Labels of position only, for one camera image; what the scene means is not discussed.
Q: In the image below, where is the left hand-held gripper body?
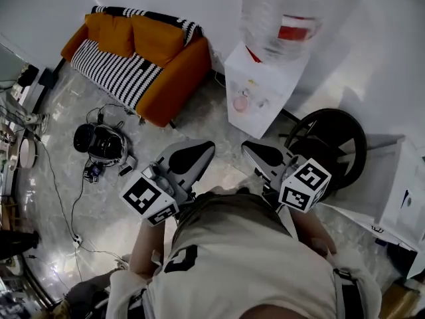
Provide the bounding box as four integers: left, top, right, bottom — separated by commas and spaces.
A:
119, 160, 197, 227

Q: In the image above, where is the white sink cabinet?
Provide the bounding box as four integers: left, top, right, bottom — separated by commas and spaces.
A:
318, 133, 425, 280

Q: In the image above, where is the orange cushion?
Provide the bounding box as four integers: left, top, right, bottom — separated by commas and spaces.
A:
84, 11, 108, 43
97, 15, 136, 58
130, 13, 186, 69

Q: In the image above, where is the black floor cable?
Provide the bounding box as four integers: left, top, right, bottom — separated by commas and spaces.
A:
0, 103, 129, 268

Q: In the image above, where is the person's right forearm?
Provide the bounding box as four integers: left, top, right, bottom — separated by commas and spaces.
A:
289, 207, 339, 257

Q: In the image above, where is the clear large water bottle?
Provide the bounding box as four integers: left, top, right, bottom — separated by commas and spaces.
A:
240, 0, 325, 66

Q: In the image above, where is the round white stool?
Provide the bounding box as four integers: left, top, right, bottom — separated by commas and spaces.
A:
18, 137, 40, 169

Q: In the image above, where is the small white black device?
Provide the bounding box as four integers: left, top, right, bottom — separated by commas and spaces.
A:
118, 158, 137, 178

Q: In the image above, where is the orange sofa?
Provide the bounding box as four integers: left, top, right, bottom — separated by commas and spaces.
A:
60, 5, 213, 129

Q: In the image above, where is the person's left forearm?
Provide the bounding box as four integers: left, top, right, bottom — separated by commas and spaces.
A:
127, 215, 167, 280

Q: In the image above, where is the white water dispenser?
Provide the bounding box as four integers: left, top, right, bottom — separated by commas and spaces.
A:
224, 41, 311, 139

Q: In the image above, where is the black white helmet device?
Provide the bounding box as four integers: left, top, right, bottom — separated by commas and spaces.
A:
72, 123, 130, 169

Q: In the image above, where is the brown cardboard box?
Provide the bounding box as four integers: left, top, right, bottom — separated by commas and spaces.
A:
381, 279, 422, 319

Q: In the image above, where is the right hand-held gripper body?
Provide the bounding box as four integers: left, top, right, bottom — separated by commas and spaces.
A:
262, 158, 333, 214

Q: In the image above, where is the black round wicker chair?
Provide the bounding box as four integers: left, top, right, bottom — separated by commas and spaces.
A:
278, 108, 369, 201

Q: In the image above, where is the dark glass cabinet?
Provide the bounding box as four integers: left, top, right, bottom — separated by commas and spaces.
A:
0, 261, 64, 319

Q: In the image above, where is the small blue black device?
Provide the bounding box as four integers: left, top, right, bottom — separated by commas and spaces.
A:
82, 163, 103, 185

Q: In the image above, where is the person's beige olive shirt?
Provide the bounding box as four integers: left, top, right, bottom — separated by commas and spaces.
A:
106, 193, 383, 319

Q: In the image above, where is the pink cup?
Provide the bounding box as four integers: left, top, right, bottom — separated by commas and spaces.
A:
232, 94, 249, 113

